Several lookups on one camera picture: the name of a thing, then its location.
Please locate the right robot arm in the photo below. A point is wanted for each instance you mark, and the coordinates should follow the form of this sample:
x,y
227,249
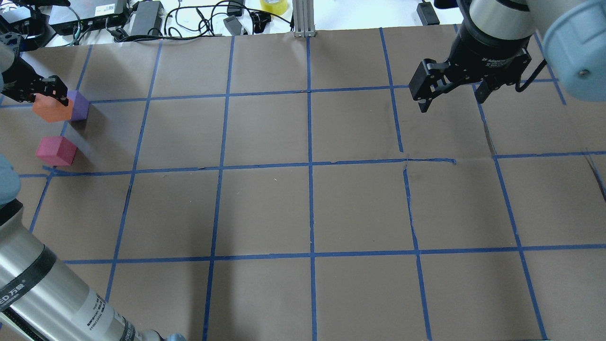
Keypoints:
x,y
567,35

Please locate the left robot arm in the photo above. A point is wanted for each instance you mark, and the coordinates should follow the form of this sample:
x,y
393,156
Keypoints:
x,y
41,297

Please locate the black laptop charger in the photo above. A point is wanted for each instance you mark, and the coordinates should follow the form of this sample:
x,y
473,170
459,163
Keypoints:
x,y
147,18

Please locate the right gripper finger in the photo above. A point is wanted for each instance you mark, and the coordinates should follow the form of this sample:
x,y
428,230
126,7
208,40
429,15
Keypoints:
x,y
428,82
511,75

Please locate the aluminium frame post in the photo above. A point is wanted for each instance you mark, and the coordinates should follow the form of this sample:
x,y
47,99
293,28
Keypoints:
x,y
303,18

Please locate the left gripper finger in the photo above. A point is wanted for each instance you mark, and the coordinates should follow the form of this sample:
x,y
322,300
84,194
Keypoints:
x,y
52,87

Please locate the pink foam block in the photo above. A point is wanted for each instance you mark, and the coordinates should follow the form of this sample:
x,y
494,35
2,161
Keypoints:
x,y
56,151

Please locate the grey power adapter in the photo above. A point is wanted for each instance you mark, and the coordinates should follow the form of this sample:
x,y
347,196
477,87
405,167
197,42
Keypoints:
x,y
234,26

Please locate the black power brick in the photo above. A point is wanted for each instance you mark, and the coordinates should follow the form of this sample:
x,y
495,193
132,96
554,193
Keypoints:
x,y
427,14

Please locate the orange foam block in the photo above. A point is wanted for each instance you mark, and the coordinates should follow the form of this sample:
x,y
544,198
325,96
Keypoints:
x,y
51,110

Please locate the purple foam block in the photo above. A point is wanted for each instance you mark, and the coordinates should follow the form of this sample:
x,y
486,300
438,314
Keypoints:
x,y
80,105

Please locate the yellow tape roll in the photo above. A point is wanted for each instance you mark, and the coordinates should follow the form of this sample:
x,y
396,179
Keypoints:
x,y
275,7

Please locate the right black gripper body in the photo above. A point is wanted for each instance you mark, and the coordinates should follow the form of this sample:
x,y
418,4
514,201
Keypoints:
x,y
487,51

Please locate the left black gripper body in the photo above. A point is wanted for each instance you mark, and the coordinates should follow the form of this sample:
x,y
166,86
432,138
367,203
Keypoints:
x,y
18,78

